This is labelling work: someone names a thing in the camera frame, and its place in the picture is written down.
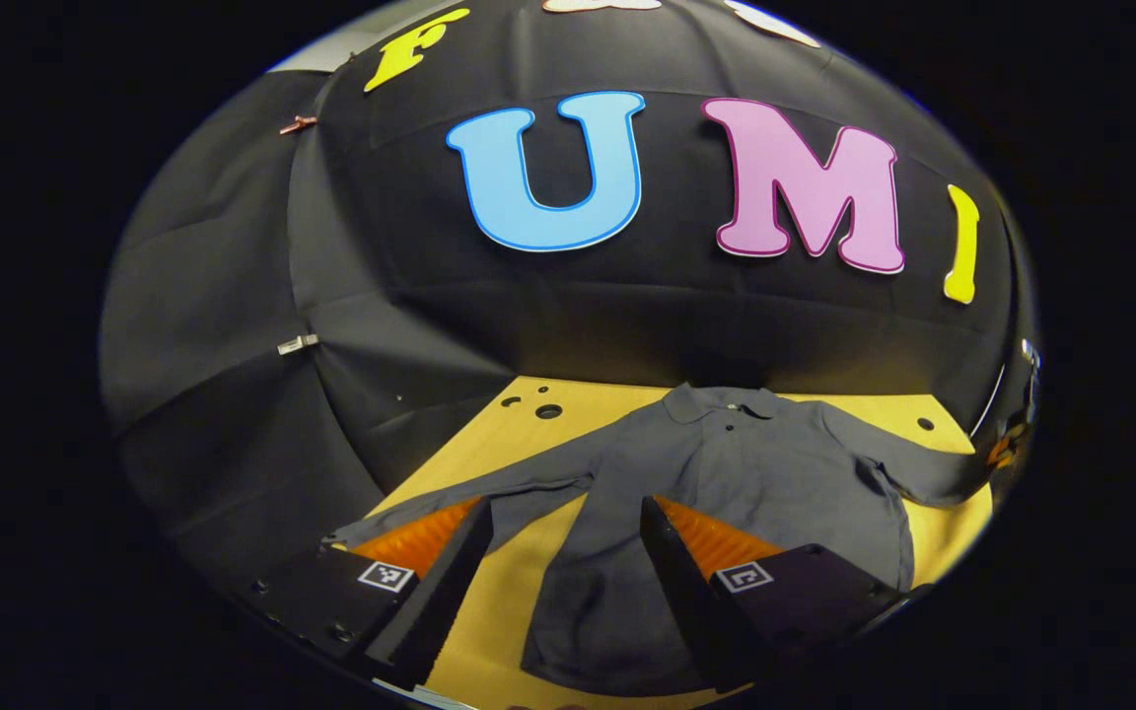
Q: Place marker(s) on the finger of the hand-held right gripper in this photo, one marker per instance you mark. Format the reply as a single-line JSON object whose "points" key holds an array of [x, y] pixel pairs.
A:
{"points": [[1004, 452]]}

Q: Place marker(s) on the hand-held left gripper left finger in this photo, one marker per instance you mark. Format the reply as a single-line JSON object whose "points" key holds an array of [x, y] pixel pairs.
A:
{"points": [[450, 582]]}

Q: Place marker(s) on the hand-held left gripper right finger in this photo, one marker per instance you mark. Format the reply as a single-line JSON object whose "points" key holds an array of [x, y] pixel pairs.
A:
{"points": [[676, 582]]}

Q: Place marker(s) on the grey button-up shirt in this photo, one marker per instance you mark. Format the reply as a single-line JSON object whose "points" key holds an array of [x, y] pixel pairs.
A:
{"points": [[726, 473]]}

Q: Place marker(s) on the black backdrop cloth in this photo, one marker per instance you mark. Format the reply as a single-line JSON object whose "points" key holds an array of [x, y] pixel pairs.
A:
{"points": [[450, 325]]}

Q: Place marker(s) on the silver clip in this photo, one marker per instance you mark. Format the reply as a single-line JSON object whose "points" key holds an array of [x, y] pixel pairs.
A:
{"points": [[297, 344]]}

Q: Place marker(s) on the pink clip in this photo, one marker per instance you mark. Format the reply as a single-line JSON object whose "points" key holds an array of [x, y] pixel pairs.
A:
{"points": [[298, 124]]}

